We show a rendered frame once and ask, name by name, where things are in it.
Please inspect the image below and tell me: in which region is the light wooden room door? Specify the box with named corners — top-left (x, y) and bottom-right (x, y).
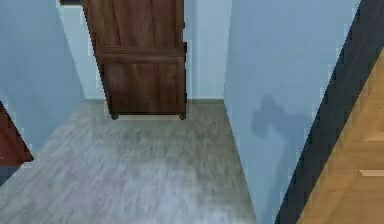
top-left (274, 0), bottom-right (384, 224)

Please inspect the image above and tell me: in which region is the reddish brown wooden furniture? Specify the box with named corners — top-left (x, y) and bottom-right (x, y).
top-left (0, 100), bottom-right (35, 168)

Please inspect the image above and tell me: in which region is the dark brown wooden cabinet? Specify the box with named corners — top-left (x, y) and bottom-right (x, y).
top-left (80, 0), bottom-right (188, 121)

